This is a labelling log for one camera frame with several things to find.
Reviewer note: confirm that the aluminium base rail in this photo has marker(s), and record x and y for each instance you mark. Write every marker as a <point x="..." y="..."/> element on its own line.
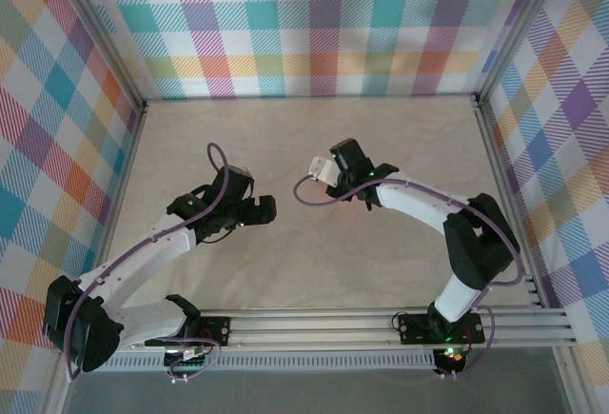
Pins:
<point x="309" y="328"/>

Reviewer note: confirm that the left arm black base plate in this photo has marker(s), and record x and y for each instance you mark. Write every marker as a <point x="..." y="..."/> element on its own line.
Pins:
<point x="216" y="330"/>

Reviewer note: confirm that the aluminium frame post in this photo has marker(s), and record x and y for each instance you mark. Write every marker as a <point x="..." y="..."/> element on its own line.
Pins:
<point x="100" y="28"/>
<point x="518" y="28"/>

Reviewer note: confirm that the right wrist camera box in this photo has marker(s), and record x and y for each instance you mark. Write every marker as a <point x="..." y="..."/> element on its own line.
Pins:
<point x="323" y="169"/>

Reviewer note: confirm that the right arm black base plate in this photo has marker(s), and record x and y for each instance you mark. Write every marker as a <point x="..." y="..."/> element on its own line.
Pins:
<point x="414" y="328"/>

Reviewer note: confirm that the aluminium side rail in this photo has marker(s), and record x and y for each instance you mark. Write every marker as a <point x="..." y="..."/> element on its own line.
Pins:
<point x="121" y="185"/>
<point x="504" y="171"/>

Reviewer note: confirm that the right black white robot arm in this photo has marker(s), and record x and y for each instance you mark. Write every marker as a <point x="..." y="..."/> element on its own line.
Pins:
<point x="476" y="238"/>

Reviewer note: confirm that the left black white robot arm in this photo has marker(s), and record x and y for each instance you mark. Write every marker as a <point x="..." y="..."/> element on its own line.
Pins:
<point x="138" y="262"/>

